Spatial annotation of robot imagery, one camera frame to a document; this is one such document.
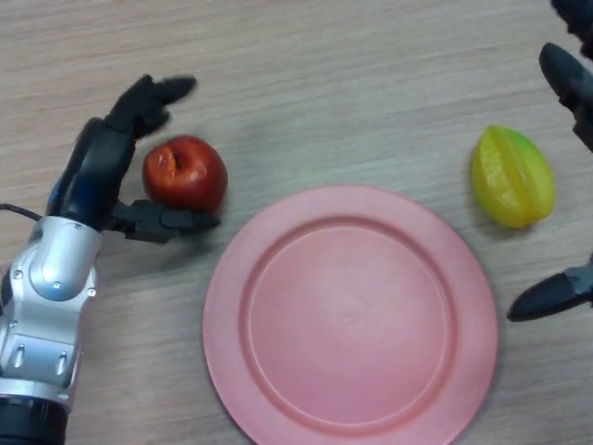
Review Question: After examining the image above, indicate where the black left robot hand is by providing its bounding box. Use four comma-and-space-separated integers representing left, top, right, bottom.
45, 74, 222, 245

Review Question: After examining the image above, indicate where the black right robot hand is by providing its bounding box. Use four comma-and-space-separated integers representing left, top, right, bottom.
507, 0, 593, 323

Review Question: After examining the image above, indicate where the red apple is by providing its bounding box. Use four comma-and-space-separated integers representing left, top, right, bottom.
141, 133, 229, 215

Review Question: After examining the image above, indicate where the pink round plate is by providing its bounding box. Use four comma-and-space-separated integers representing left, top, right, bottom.
201, 184, 499, 445

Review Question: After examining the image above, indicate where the yellow green starfruit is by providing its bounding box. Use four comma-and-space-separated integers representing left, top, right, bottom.
470, 123, 557, 230

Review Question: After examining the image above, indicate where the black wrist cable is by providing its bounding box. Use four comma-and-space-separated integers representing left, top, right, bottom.
0, 202, 44, 223

